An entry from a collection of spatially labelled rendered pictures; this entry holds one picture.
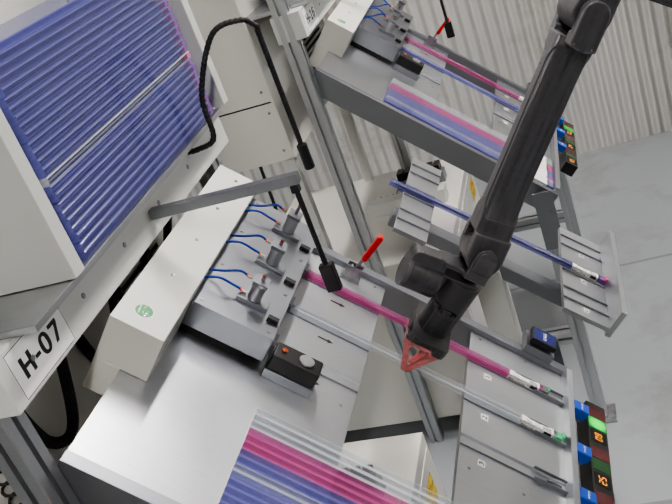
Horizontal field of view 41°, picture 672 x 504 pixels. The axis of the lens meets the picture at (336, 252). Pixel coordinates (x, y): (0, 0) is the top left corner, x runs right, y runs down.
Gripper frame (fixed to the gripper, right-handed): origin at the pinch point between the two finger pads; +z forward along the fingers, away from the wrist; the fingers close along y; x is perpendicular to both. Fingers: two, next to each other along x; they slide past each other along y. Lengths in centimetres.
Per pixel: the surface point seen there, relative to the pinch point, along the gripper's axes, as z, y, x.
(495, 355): 0.1, -15.3, 16.5
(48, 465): 0, 50, -40
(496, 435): 0.1, 6.1, 17.5
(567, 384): -2.4, -14.1, 30.1
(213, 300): -4.7, 14.9, -33.1
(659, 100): 10, -290, 98
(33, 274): -14, 39, -53
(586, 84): 19, -288, 65
